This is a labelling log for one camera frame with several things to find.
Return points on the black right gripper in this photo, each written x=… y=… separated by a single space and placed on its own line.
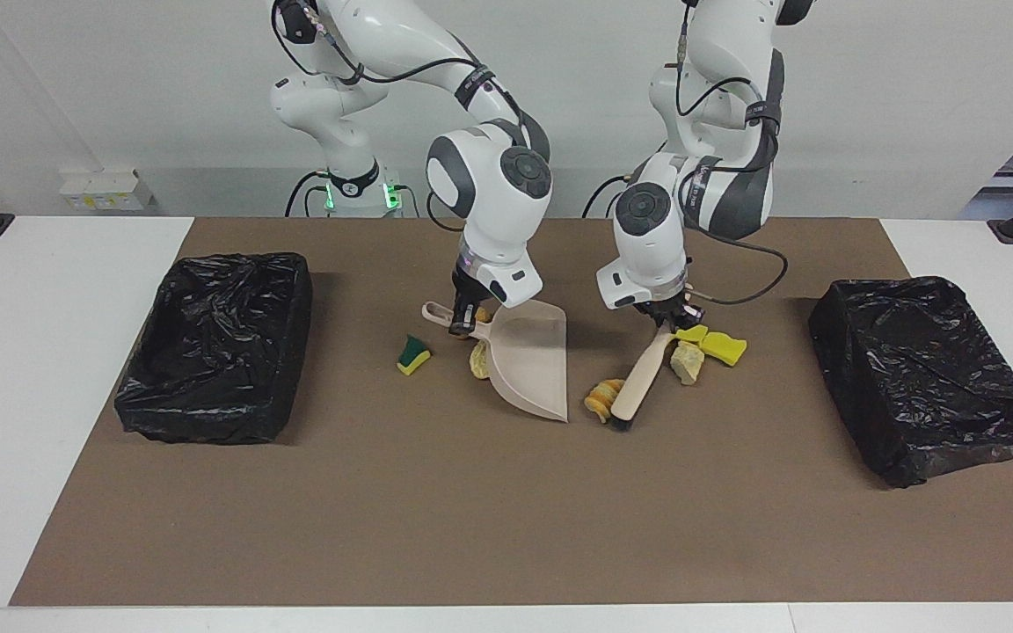
x=464 y=286

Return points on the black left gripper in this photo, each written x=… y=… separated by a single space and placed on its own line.
x=669 y=308

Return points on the brown oval bread roll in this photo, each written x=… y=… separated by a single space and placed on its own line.
x=483 y=316

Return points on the yellow notched sponge piece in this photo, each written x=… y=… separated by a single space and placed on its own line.
x=693 y=334

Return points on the pale bread piece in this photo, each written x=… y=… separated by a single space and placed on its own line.
x=478 y=362

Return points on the pale bread chunk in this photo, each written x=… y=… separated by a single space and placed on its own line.
x=687 y=365

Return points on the beige hand brush black bristles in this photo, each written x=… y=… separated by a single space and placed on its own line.
x=643 y=374

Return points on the thin green yellow sponge scrap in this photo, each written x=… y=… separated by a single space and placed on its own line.
x=414 y=359

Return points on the thick yellow green sponge chunk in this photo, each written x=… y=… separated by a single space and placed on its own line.
x=725 y=349

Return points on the beige plastic dustpan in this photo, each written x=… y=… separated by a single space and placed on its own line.
x=533 y=369

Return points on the striped croissant piece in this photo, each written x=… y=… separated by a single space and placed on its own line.
x=601 y=403

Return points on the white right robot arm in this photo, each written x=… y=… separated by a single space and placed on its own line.
x=489 y=185

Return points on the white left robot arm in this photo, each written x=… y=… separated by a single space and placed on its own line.
x=647 y=237

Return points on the black bag lined bin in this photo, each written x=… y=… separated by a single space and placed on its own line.
x=911 y=378
x=207 y=352

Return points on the brown table mat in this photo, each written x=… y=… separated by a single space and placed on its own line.
x=383 y=527

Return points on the white power strip box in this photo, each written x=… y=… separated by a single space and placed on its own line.
x=102 y=192

